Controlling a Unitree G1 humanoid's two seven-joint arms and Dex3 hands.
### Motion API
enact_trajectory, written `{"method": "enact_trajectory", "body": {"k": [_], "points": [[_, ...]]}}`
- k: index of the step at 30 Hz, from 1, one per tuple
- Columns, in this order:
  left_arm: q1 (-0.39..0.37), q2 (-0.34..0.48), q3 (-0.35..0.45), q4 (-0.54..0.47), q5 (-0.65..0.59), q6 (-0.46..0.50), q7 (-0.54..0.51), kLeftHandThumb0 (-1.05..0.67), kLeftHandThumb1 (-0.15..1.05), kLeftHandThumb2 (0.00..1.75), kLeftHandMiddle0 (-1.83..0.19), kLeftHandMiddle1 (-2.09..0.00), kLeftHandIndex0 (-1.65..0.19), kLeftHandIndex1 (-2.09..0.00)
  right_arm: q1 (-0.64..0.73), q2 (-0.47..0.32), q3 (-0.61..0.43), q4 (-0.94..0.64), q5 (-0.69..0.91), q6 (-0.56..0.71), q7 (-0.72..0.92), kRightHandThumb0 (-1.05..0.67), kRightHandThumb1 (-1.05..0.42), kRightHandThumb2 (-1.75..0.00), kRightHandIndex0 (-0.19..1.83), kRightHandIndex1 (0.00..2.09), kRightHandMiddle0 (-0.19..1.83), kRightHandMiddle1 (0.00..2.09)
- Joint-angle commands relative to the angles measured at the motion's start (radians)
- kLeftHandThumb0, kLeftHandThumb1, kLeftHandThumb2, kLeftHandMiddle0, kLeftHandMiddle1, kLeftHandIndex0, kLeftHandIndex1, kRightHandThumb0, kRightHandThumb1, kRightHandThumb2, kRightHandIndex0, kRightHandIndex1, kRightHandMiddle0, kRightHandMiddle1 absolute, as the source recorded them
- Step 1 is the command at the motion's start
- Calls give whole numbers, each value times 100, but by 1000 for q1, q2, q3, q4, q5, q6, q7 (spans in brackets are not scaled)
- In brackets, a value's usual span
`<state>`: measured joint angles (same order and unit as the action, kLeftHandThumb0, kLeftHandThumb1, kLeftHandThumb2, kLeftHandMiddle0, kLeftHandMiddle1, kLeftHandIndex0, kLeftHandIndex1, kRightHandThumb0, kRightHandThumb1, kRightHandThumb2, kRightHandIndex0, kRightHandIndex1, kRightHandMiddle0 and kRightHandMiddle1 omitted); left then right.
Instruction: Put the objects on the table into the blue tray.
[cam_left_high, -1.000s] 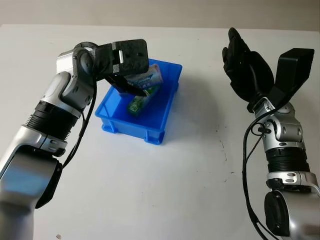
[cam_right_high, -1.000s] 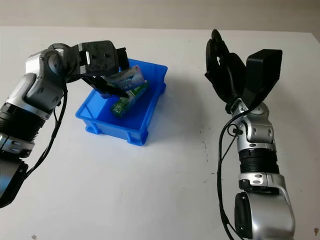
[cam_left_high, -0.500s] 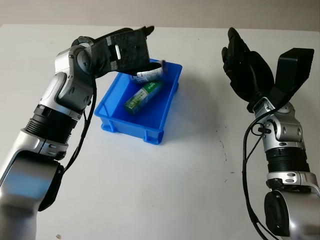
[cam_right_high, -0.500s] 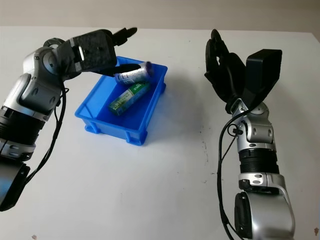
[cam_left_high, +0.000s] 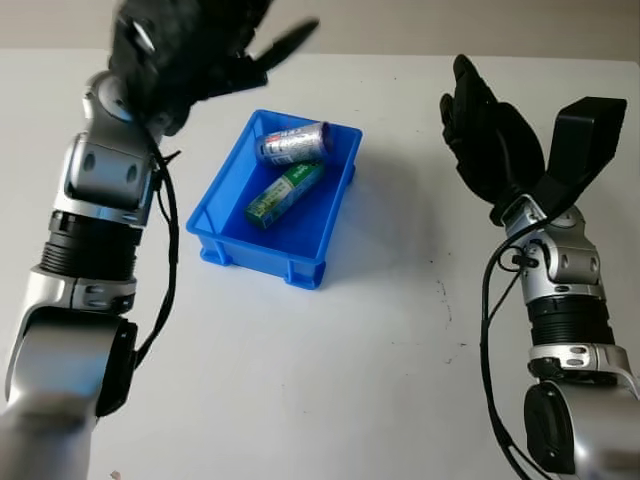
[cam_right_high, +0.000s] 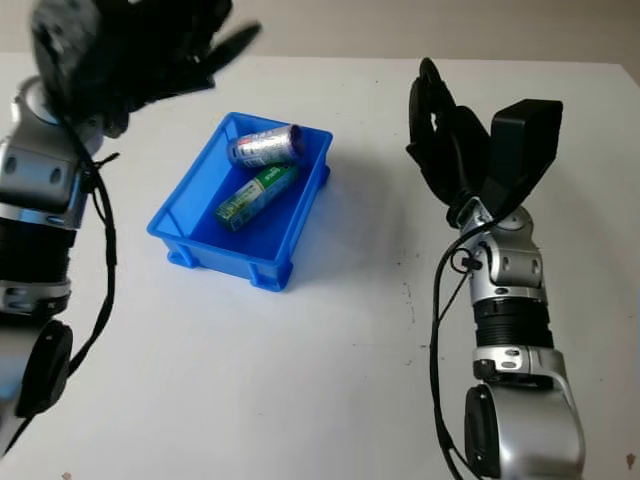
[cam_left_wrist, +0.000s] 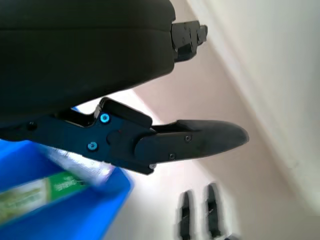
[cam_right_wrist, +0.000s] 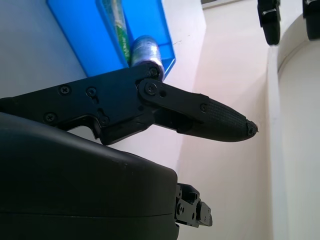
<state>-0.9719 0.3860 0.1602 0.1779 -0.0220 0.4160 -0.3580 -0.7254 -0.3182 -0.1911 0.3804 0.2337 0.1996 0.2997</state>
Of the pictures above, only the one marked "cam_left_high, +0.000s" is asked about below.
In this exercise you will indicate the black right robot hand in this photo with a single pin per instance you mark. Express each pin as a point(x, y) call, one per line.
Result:
point(495, 145)

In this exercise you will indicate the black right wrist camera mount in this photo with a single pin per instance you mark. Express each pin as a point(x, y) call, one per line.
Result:
point(585, 145)

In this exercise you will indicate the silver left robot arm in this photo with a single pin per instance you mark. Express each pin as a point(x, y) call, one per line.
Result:
point(95, 180)

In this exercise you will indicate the silver blue printed packet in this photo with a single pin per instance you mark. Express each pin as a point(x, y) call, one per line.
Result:
point(292, 142)

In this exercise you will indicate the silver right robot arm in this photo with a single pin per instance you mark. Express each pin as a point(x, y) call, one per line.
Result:
point(570, 280)

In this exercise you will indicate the blue plastic tray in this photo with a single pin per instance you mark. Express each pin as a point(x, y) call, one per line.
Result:
point(260, 250)

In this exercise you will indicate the green toothpaste box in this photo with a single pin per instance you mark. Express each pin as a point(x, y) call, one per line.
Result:
point(280, 197)

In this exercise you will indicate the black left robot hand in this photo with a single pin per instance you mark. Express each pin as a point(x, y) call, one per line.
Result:
point(180, 55)

